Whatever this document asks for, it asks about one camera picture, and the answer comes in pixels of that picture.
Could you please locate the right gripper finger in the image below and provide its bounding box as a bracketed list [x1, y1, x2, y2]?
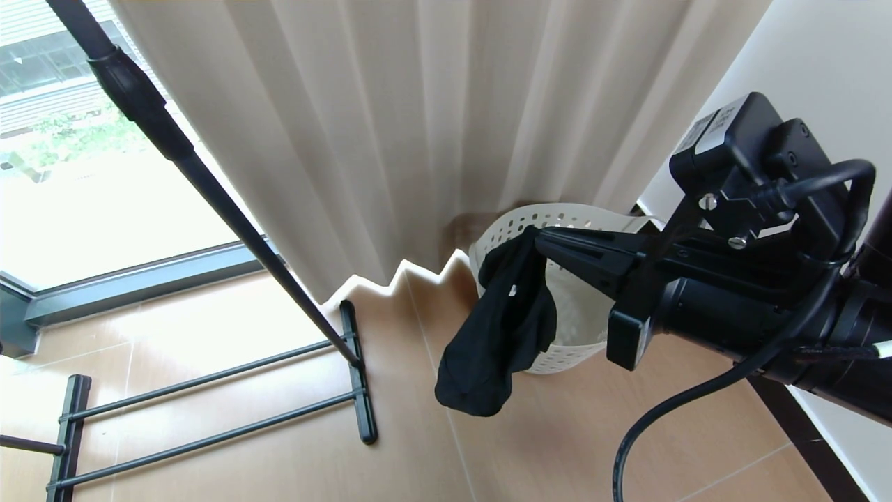
[540, 241, 645, 302]
[535, 227, 659, 260]

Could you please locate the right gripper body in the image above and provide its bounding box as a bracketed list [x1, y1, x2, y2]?
[606, 201, 847, 372]

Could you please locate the black garment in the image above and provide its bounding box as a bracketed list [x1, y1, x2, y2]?
[435, 225, 559, 418]

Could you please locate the white laundry basket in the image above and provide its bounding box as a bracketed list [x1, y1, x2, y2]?
[468, 202, 657, 376]

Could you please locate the black clothes rack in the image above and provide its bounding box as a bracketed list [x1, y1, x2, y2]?
[0, 0, 379, 502]

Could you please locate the beige curtain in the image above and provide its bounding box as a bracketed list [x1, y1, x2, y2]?
[108, 0, 771, 305]

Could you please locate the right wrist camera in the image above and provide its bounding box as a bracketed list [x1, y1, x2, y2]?
[668, 91, 852, 249]

